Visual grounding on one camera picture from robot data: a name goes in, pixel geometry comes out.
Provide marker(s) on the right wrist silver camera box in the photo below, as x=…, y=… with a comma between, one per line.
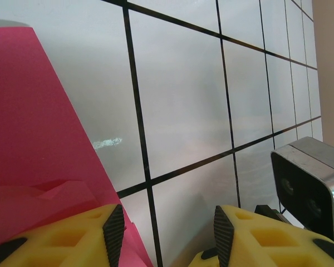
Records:
x=309, y=180

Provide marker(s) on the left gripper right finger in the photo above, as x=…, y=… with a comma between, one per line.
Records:
x=267, y=244

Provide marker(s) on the pink paper sheet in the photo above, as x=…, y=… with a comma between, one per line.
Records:
x=30, y=111

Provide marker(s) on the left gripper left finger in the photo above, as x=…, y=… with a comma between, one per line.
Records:
x=72, y=242

